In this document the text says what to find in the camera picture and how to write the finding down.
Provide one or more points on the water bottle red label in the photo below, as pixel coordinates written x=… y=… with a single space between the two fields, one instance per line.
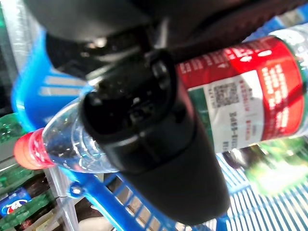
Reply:
x=240 y=108

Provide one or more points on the green soda bottle yellow cap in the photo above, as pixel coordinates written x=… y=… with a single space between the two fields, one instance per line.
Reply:
x=9 y=127
x=14 y=178

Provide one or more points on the bright green drink bottle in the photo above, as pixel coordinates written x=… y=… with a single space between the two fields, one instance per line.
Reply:
x=276 y=166

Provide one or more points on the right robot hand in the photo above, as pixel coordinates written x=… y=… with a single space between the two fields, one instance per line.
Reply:
x=156 y=144

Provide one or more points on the Pepsi cola bottle blue cap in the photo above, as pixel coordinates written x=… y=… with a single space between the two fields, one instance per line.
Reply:
x=14 y=204

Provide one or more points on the blue plastic shopping basket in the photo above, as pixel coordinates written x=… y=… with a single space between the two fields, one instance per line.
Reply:
x=108 y=192

